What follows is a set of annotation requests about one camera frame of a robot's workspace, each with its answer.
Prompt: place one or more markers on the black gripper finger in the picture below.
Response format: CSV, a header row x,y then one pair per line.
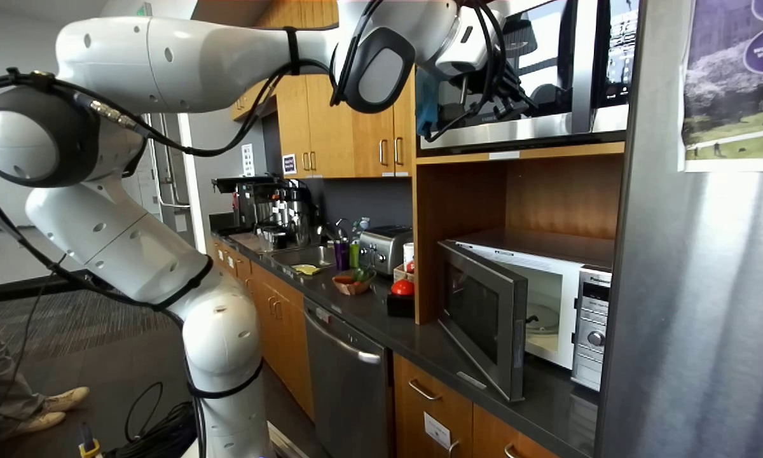
x,y
546,107
546,92

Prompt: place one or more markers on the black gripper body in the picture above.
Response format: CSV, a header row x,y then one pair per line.
x,y
504,80

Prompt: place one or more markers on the stainless steel black microwave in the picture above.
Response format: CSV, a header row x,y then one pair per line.
x,y
551,129

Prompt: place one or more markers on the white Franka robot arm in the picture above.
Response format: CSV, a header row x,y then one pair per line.
x,y
169,65

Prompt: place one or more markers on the wooden microwave shelf unit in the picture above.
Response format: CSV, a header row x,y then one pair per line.
x,y
561,200

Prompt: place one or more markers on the white microwave with open door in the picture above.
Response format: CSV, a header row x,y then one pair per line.
x,y
491,322

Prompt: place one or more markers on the purple landscape poster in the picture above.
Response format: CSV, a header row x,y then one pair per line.
x,y
738,85

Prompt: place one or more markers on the white mug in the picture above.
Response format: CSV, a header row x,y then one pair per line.
x,y
407,256

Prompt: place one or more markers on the silver toaster oven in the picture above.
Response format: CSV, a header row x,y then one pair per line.
x,y
383,249

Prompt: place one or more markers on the green bottle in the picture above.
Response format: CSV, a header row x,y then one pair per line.
x,y
355,256

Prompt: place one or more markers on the purple bottle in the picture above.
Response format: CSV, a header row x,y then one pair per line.
x,y
341,256

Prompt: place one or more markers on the metal cup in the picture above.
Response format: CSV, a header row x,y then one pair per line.
x,y
323,256

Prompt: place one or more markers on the black coffee machine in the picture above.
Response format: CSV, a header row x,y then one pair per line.
x,y
283,204

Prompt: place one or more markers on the brown bowl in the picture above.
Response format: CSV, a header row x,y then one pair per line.
x,y
349,284

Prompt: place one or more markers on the stainless steel refrigerator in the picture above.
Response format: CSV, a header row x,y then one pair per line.
x,y
702,322

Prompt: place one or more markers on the yellow sponge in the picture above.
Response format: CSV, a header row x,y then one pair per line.
x,y
307,271

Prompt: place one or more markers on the small black container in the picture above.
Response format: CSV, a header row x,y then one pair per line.
x,y
272,237

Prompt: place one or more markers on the white strip label on countertop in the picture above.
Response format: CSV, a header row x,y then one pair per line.
x,y
471,380

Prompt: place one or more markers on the wooden base cabinet with label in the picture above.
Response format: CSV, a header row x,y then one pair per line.
x,y
434,421

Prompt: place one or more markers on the white label on cabinet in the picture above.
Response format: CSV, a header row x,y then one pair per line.
x,y
438,430

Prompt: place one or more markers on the stainless steel dishwasher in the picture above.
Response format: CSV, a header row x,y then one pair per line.
x,y
347,389

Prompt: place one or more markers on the beige shoe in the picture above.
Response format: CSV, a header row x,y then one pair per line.
x,y
68,398
35,424

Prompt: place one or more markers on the yellow black plug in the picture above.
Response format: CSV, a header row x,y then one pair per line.
x,y
89,447

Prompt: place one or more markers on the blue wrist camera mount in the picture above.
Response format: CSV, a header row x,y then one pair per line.
x,y
428,104

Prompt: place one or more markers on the wooden wall cabinet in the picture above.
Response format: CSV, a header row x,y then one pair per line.
x,y
340,143

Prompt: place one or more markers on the blue white wall sign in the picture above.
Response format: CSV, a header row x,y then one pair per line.
x,y
289,163

